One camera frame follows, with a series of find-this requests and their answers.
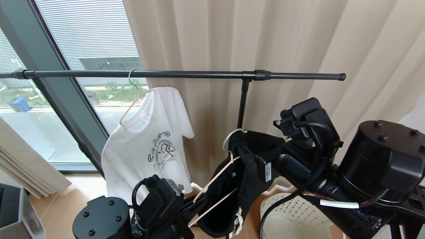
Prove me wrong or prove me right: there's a beige curtain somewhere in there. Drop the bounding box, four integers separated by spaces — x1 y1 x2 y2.
0 118 72 199
122 0 425 191

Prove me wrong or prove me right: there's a white printed t-shirt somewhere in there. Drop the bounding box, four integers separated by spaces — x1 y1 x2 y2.
101 87 195 203

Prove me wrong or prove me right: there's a white laundry basket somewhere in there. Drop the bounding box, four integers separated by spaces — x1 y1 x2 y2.
260 193 344 239

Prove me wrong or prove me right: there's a black clothes rack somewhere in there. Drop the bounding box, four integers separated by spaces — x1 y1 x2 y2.
0 69 346 180

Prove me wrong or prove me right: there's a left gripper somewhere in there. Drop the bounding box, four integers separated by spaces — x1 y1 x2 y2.
133 194 207 239

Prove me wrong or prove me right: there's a window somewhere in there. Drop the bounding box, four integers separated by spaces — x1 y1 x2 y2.
0 0 150 173

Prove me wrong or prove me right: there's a pink clothes hanger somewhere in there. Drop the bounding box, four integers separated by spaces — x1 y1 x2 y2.
119 69 155 126
188 129 248 228

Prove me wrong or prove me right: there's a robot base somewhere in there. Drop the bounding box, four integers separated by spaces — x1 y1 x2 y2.
0 184 46 239

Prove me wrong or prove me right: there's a black garment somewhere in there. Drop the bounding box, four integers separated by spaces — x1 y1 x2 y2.
198 130 287 239

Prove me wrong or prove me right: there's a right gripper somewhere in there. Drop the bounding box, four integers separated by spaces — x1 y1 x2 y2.
256 153 332 199

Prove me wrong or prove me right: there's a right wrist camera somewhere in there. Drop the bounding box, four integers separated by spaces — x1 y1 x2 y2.
273 97 344 156

